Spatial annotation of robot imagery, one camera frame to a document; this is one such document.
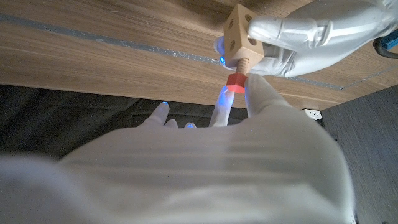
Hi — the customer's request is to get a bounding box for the grey tape strip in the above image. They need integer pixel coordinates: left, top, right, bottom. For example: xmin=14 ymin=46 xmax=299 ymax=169
xmin=340 ymin=65 xmax=398 ymax=91
xmin=0 ymin=12 xmax=345 ymax=91

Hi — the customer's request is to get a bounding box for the red headed wooden screw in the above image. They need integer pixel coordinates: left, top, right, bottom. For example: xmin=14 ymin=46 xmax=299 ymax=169
xmin=226 ymin=57 xmax=250 ymax=94

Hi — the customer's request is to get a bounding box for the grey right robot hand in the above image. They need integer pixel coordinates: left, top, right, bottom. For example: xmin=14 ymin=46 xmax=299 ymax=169
xmin=0 ymin=73 xmax=357 ymax=224

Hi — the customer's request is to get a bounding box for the white power strip box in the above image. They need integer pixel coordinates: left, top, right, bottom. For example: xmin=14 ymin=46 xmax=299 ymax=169
xmin=300 ymin=108 xmax=323 ymax=121

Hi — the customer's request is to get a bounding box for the small wooden block with holes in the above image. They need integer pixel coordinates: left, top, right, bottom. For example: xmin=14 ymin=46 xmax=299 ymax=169
xmin=223 ymin=3 xmax=265 ymax=68

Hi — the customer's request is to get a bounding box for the black backdrop curtain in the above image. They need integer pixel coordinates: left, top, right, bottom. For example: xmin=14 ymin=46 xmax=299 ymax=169
xmin=0 ymin=83 xmax=249 ymax=161

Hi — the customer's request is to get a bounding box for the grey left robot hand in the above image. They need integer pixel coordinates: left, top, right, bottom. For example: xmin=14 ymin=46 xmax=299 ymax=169
xmin=213 ymin=0 xmax=398 ymax=78

